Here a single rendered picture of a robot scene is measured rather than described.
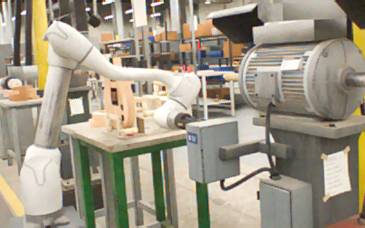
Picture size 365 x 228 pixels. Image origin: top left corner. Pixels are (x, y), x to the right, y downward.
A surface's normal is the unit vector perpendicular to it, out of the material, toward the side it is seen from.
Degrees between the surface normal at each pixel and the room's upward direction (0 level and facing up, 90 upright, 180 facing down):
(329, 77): 89
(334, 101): 97
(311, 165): 90
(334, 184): 90
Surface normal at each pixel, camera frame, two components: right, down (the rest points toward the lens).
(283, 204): -0.86, 0.13
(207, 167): 0.51, 0.08
